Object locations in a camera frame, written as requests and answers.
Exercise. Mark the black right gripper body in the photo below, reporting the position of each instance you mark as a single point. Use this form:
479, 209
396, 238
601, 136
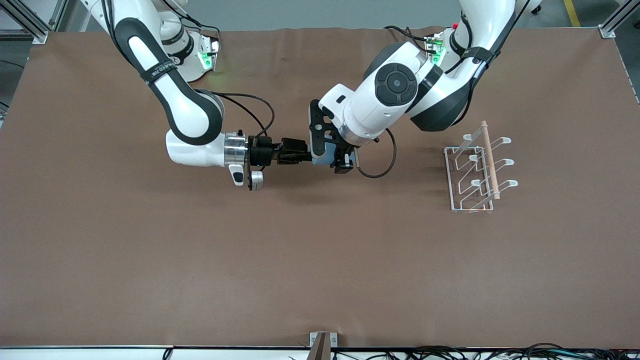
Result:
261, 152

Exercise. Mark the blue plastic cup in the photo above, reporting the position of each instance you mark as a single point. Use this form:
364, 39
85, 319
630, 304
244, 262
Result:
322, 159

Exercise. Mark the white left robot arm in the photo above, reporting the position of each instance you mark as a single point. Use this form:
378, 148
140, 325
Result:
380, 100

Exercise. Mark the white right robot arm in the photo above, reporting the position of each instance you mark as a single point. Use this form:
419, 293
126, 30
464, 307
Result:
190, 110

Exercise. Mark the black caster wheel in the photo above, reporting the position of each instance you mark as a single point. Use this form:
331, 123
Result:
536, 6

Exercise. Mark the metal table edge bracket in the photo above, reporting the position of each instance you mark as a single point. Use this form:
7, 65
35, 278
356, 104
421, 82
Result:
322, 345

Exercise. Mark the aluminium frame profile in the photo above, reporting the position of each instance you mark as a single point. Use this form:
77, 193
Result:
617, 20
27, 22

